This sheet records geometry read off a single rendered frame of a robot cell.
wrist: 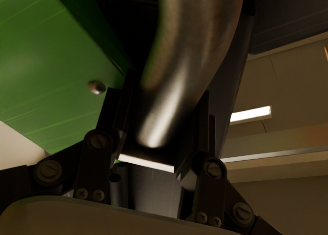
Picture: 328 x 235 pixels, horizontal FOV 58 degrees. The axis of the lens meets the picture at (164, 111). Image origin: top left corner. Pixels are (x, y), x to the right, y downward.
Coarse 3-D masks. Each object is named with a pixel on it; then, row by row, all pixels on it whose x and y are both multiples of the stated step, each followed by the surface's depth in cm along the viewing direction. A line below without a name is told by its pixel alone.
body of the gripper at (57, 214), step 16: (16, 208) 9; (32, 208) 9; (48, 208) 10; (64, 208) 10; (80, 208) 10; (96, 208) 10; (112, 208) 10; (0, 224) 9; (16, 224) 9; (32, 224) 9; (48, 224) 9; (64, 224) 9; (80, 224) 9; (96, 224) 10; (112, 224) 10; (128, 224) 10; (144, 224) 10; (160, 224) 10; (176, 224) 10; (192, 224) 11
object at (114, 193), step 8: (120, 168) 25; (112, 176) 24; (120, 176) 24; (112, 184) 24; (120, 184) 25; (112, 192) 25; (120, 192) 25; (112, 200) 26; (120, 200) 26; (128, 208) 30
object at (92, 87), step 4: (88, 84) 18; (92, 84) 17; (96, 84) 17; (100, 84) 17; (88, 88) 18; (92, 88) 17; (96, 88) 17; (100, 88) 17; (104, 88) 18; (92, 92) 18; (96, 92) 18; (100, 92) 18
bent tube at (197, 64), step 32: (160, 0) 10; (192, 0) 9; (224, 0) 9; (160, 32) 11; (192, 32) 10; (224, 32) 10; (160, 64) 12; (192, 64) 11; (160, 96) 13; (192, 96) 13; (160, 128) 14; (128, 160) 16; (160, 160) 16
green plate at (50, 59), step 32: (0, 0) 14; (32, 0) 14; (64, 0) 14; (0, 32) 15; (32, 32) 15; (64, 32) 15; (96, 32) 15; (0, 64) 17; (32, 64) 17; (64, 64) 17; (96, 64) 16; (128, 64) 17; (0, 96) 19; (32, 96) 19; (64, 96) 19; (96, 96) 18; (32, 128) 22; (64, 128) 22
